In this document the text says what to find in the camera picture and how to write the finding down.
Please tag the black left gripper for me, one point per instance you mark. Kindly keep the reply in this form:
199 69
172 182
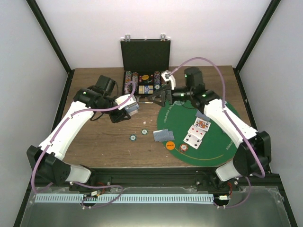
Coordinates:
119 117

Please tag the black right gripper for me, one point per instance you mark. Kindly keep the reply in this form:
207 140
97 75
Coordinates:
163 93

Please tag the grey playing card deck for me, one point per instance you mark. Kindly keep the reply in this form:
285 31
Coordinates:
132 109

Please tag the blue poker chip stack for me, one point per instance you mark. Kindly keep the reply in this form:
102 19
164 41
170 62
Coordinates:
133 137

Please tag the orange big blind button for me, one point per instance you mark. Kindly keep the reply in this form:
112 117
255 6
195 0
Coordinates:
170 145

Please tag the king face card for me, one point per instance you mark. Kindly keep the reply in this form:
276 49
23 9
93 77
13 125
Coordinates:
202 124

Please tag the red poker chip stack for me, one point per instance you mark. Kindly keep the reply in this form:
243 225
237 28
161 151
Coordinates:
183 148

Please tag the four of clubs card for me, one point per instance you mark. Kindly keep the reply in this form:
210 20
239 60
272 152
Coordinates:
192 140

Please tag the face-down blue community card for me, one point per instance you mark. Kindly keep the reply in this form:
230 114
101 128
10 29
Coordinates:
202 116

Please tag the four of diamonds card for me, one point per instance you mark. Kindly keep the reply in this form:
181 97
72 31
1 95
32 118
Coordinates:
197 132

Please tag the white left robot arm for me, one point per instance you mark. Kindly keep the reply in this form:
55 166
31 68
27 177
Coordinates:
46 160

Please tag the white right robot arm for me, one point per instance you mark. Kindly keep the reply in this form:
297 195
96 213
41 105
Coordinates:
253 152

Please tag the chip row far right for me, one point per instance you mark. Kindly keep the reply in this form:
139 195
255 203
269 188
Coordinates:
163 84

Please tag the chip row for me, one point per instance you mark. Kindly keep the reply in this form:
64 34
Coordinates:
135 79
163 84
157 80
127 84

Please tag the boxed card decks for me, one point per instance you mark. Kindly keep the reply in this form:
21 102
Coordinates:
145 89

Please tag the yellow dealer chip in case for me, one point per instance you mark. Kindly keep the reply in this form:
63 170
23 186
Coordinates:
145 77

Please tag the chip row far left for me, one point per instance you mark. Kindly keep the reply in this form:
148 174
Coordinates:
127 84

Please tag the black poker chip case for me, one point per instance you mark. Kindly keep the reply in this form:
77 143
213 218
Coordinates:
145 56

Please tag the round green poker mat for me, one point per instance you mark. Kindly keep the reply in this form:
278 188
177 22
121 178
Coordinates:
216 147

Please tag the light blue slotted strip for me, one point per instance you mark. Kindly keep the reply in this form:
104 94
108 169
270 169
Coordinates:
127 198

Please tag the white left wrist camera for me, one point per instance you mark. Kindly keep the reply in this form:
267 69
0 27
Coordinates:
125 100

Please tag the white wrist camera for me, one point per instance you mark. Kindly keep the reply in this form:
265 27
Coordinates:
125 100
168 77

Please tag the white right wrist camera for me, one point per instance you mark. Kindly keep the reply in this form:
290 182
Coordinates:
168 77

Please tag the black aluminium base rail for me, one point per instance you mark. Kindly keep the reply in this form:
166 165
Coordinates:
200 178

